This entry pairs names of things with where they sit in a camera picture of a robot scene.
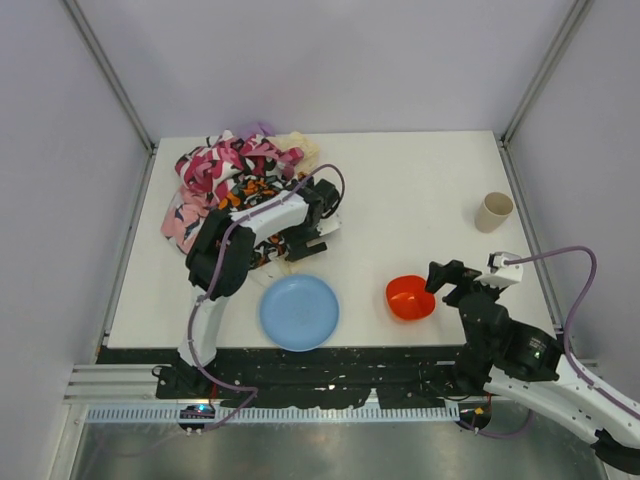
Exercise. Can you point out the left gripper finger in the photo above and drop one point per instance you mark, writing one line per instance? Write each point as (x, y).
(296, 255)
(317, 248)

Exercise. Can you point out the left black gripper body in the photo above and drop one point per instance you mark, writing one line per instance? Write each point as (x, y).
(304, 239)

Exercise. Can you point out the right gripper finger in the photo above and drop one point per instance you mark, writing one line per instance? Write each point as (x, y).
(437, 277)
(454, 296)

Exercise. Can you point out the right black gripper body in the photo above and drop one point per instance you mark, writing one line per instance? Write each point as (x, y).
(463, 288)

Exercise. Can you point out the cream cloth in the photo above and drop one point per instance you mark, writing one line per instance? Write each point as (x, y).
(310, 150)

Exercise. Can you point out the purple cloth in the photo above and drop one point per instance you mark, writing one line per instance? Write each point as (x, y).
(249, 129)

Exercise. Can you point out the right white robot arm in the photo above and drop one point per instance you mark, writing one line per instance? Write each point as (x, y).
(523, 363)

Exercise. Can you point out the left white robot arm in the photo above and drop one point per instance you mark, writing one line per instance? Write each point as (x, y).
(230, 244)

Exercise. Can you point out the black orange patterned cloth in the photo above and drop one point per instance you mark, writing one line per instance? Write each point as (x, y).
(247, 192)

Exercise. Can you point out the light pink patterned cloth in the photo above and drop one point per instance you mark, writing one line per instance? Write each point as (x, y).
(184, 218)

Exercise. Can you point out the orange plastic bowl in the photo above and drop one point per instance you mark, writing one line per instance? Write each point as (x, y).
(407, 298)

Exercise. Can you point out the light blue plate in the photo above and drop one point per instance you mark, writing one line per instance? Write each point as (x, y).
(299, 313)

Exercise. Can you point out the beige paper cup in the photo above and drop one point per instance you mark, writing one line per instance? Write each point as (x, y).
(493, 211)

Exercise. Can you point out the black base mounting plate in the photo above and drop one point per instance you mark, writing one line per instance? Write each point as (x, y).
(328, 378)

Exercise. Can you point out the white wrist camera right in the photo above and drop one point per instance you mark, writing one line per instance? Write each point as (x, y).
(503, 271)

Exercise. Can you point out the white perforated cable duct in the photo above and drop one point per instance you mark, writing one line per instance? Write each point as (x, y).
(370, 412)

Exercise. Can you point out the left aluminium frame post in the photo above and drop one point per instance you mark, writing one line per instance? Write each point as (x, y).
(88, 36)

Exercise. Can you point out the aluminium frame post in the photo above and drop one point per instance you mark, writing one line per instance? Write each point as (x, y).
(560, 42)
(88, 36)

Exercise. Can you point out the right aluminium frame post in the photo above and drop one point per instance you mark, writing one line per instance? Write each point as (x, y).
(560, 42)

